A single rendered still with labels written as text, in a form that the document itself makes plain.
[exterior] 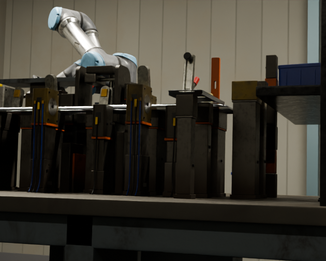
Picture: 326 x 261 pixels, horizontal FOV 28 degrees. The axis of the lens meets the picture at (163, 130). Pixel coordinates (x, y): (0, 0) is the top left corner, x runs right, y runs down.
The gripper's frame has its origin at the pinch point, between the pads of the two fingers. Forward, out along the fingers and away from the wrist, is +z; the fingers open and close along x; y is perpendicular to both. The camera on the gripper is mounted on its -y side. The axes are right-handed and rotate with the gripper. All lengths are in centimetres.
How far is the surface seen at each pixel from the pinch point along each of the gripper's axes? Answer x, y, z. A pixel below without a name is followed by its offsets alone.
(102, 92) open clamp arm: -64, -20, -38
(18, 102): -45, -27, -8
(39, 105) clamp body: -85, -44, -21
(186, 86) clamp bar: -80, -11, -65
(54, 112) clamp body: -84, -38, -23
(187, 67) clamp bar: -75, -15, -70
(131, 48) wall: 184, 120, -57
